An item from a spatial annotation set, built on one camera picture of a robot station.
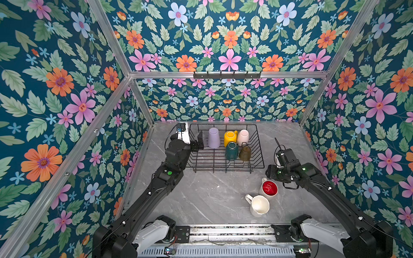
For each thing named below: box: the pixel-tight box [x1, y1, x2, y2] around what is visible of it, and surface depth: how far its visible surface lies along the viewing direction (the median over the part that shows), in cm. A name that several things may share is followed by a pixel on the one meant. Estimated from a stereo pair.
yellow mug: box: [223, 130, 239, 148], surface depth 99 cm
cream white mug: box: [245, 194, 270, 218], surface depth 77 cm
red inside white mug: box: [259, 177, 279, 198], surface depth 84 cm
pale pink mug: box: [236, 129, 250, 147], surface depth 100 cm
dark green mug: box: [224, 140, 239, 161], surface depth 92 cm
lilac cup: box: [207, 127, 221, 149], surface depth 98 cm
